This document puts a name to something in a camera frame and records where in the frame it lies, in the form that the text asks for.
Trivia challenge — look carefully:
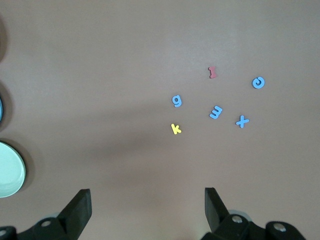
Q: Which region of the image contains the blue letter E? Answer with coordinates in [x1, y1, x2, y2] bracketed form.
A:
[208, 106, 224, 120]

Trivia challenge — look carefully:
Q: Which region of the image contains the blue lowercase g letter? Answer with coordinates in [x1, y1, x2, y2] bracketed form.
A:
[171, 94, 183, 108]

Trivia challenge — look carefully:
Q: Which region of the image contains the blue letter X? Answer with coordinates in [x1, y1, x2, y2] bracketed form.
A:
[235, 114, 251, 129]

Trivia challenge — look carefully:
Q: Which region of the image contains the light green plate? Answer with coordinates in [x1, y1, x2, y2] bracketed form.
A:
[0, 141, 27, 199]

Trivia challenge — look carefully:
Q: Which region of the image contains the yellow letter k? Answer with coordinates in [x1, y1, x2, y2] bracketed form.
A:
[170, 123, 183, 136]

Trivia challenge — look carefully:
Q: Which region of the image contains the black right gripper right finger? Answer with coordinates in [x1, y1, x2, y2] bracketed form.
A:
[201, 187, 307, 240]

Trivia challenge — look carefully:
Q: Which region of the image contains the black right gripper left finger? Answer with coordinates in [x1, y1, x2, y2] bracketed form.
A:
[0, 189, 93, 240]

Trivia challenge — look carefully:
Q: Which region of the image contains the blue capital G letter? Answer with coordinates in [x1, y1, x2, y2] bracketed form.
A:
[250, 76, 266, 90]

